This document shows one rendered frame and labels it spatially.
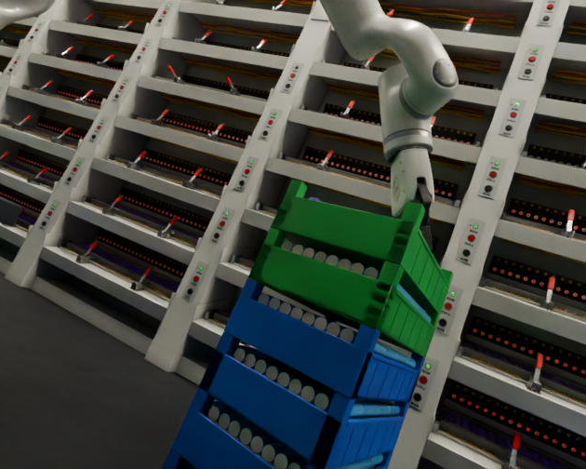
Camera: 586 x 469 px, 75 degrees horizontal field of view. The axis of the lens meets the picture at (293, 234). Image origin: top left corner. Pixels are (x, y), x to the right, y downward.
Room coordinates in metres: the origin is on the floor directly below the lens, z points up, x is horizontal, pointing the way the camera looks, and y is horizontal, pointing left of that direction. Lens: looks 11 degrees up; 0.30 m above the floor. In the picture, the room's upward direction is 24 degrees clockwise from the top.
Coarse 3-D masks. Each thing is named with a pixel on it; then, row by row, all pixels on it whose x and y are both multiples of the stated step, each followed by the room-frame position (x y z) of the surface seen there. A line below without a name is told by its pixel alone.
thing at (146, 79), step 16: (144, 64) 1.45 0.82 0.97; (144, 80) 1.45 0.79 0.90; (160, 80) 1.41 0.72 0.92; (176, 96) 1.52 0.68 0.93; (192, 96) 1.36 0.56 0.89; (208, 96) 1.33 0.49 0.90; (224, 96) 1.30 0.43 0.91; (224, 112) 1.49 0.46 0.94; (240, 112) 1.39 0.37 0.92; (256, 112) 1.25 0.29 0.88
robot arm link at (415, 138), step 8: (392, 136) 0.61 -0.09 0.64; (400, 136) 0.60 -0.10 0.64; (408, 136) 0.59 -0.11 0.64; (416, 136) 0.59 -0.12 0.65; (424, 136) 0.59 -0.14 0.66; (384, 144) 0.63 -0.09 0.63; (392, 144) 0.61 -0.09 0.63; (400, 144) 0.60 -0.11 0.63; (408, 144) 0.60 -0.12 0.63; (416, 144) 0.60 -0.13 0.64; (424, 144) 0.60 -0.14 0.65; (432, 144) 0.61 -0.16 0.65; (384, 152) 0.64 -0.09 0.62; (392, 152) 0.63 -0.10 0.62
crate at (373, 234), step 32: (288, 192) 0.55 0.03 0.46; (288, 224) 0.53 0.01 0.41; (320, 224) 0.51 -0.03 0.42; (352, 224) 0.48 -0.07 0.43; (384, 224) 0.46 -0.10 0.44; (416, 224) 0.44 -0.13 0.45; (352, 256) 0.51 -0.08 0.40; (384, 256) 0.45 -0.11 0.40; (416, 256) 0.47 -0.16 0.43; (416, 288) 0.54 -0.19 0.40; (448, 288) 0.68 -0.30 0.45
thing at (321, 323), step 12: (264, 300) 0.54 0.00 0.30; (276, 300) 0.53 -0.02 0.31; (288, 312) 0.51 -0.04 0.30; (300, 312) 0.51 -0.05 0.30; (312, 324) 0.49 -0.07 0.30; (324, 324) 0.48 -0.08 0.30; (336, 324) 0.47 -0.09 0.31; (336, 336) 0.47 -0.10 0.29; (348, 336) 0.46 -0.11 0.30; (384, 348) 0.51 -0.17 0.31; (396, 360) 0.57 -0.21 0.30; (408, 360) 0.62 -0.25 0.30
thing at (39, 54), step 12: (36, 48) 1.73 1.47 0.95; (72, 48) 1.68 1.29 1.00; (36, 60) 1.70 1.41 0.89; (48, 60) 1.67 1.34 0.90; (60, 60) 1.64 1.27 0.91; (72, 60) 1.61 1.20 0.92; (84, 60) 1.84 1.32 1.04; (96, 60) 1.81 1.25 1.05; (108, 60) 1.77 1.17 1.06; (60, 72) 1.79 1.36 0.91; (72, 72) 1.84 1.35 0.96; (84, 72) 1.58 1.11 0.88; (96, 72) 1.55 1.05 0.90; (108, 72) 1.52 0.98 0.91; (120, 72) 1.50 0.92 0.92; (108, 84) 1.69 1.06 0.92
